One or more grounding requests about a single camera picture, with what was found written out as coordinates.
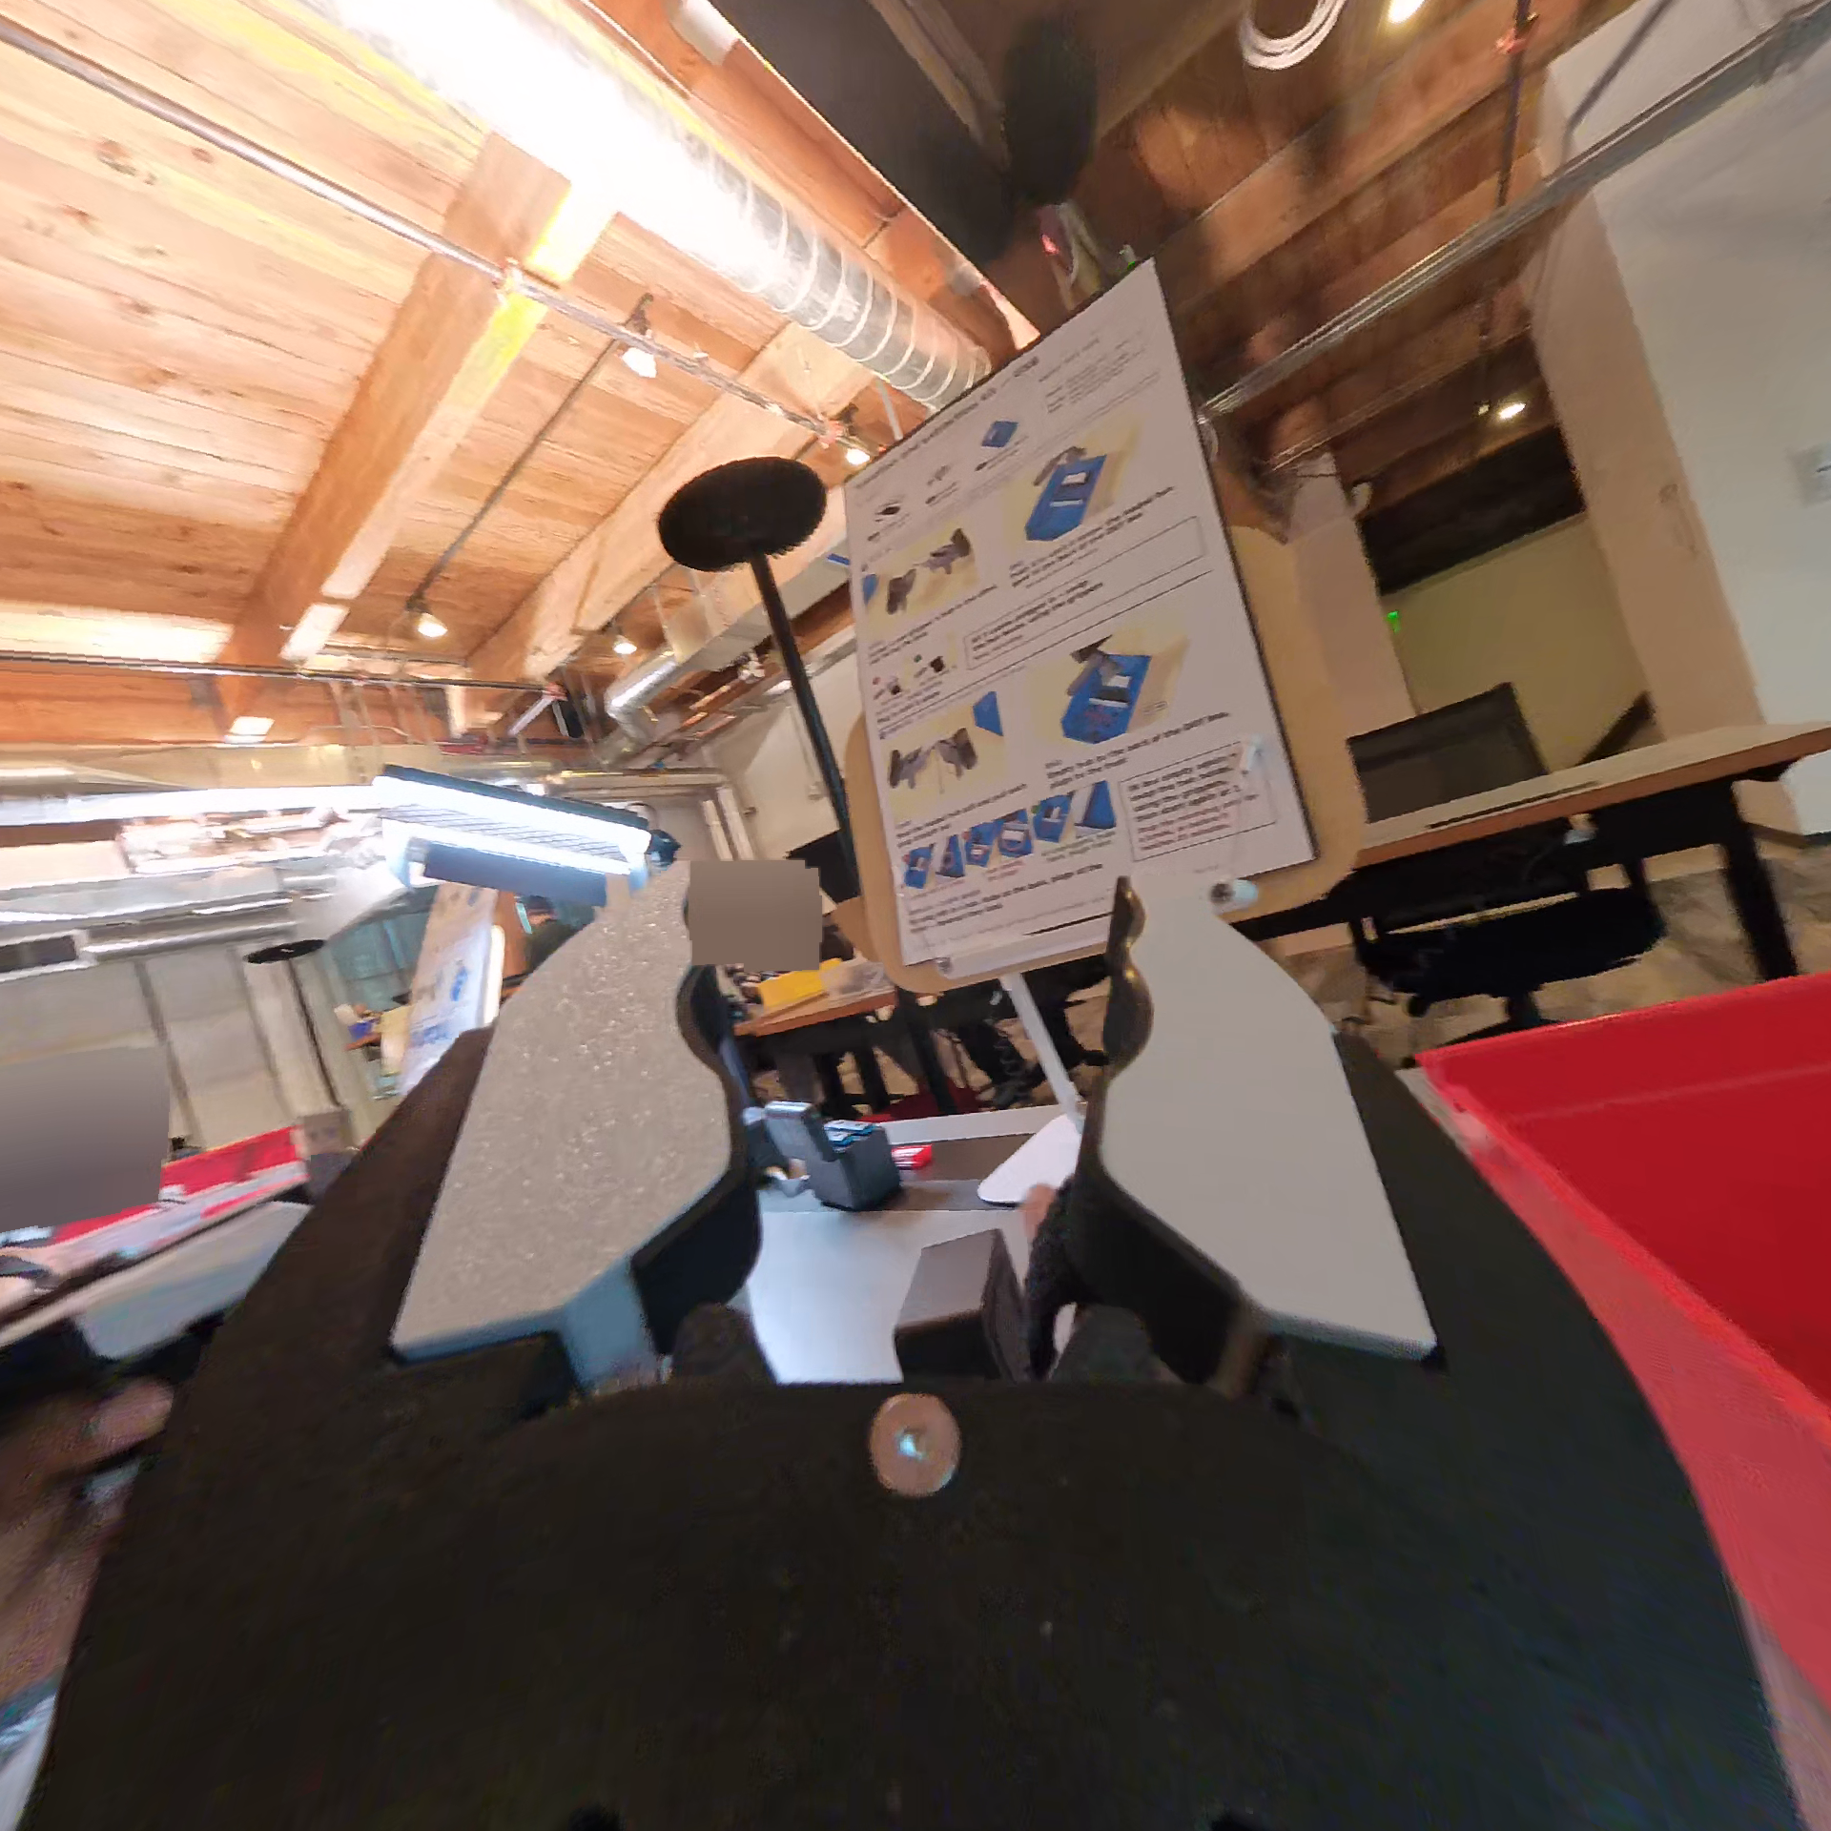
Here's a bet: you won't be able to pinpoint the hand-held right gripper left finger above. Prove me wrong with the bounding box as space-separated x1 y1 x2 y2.
389 854 764 1394

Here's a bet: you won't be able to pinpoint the black usb hub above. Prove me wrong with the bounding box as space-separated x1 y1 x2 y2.
892 1228 1029 1384

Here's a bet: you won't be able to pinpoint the wooden desk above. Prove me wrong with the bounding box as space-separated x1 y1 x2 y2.
1345 722 1831 989

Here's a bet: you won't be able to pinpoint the metal air duct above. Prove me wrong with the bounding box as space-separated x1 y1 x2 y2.
329 0 1002 416

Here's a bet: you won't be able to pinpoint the person's left hand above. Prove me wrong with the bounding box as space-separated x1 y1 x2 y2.
0 1379 176 1706

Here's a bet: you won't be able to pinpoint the black office chair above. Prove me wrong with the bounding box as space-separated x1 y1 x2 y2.
1352 843 1667 1024

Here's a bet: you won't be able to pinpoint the instruction poster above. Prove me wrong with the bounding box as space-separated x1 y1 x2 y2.
402 878 504 1096
841 257 1319 982

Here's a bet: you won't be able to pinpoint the red plastic bin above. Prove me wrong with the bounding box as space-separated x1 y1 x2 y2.
1418 972 1831 1831
28 1128 309 1232

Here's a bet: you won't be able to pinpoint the black stand pole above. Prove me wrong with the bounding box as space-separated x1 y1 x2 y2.
658 457 861 903

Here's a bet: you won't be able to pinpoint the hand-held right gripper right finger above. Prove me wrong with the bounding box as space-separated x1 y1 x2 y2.
1071 872 1439 1394

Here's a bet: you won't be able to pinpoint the led light panel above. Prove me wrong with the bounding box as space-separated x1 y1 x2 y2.
376 765 660 909

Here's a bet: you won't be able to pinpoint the grey clamp mounts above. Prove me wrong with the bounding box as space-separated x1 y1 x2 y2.
766 1100 902 1214

